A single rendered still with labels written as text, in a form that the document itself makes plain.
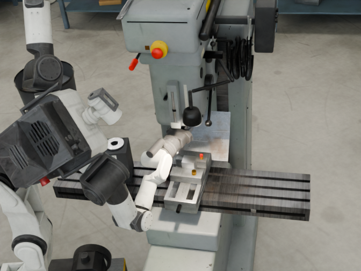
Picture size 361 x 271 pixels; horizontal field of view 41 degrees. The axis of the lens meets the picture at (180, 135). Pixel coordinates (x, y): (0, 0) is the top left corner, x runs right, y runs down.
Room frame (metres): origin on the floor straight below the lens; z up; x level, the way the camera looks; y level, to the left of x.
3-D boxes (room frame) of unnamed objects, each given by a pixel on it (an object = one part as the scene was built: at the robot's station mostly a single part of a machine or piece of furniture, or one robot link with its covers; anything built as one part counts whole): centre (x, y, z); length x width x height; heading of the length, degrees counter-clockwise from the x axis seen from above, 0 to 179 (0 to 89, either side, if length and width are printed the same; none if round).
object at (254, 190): (1.74, 0.03, 0.88); 1.24 x 0.23 x 0.08; 75
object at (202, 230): (1.73, -0.02, 0.78); 0.50 x 0.35 x 0.12; 165
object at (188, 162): (1.73, -0.03, 1.03); 0.06 x 0.05 x 0.06; 72
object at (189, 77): (1.73, -0.02, 1.47); 0.21 x 0.19 x 0.32; 75
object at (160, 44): (1.51, 0.04, 1.76); 0.06 x 0.02 x 0.06; 75
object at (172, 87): (1.62, 0.01, 1.45); 0.04 x 0.04 x 0.21; 75
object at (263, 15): (1.93, -0.42, 1.62); 0.20 x 0.09 x 0.21; 165
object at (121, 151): (1.83, 0.37, 1.02); 0.22 x 0.12 x 0.20; 85
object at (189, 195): (1.70, -0.02, 0.97); 0.35 x 0.15 x 0.11; 162
